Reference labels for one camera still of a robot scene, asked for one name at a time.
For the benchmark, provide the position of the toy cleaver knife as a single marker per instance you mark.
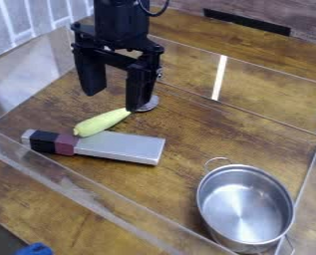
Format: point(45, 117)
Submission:
point(108, 144)

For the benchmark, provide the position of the clear acrylic enclosure wall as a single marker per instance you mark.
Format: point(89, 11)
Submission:
point(227, 111)

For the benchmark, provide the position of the stainless steel pot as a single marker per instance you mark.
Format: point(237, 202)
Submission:
point(245, 207)

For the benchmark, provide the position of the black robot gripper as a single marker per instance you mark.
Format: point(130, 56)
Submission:
point(117, 41)

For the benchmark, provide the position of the yellow handled metal spoon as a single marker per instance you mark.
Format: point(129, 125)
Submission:
point(109, 119)

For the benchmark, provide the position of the blue object at bottom edge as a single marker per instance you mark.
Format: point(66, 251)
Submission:
point(35, 249)

